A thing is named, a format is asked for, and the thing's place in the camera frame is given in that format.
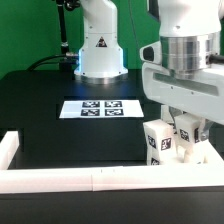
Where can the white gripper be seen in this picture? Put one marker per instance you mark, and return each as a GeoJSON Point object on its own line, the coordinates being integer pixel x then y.
{"type": "Point", "coordinates": [202, 96]}

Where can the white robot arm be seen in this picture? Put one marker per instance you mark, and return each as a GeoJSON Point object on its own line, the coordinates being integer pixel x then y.
{"type": "Point", "coordinates": [182, 66]}

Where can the white U-shaped fence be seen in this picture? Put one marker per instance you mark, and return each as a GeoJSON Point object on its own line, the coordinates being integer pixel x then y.
{"type": "Point", "coordinates": [100, 178]}

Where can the white marker sheet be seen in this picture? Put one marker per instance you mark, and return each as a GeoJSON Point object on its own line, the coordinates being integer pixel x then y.
{"type": "Point", "coordinates": [101, 109]}

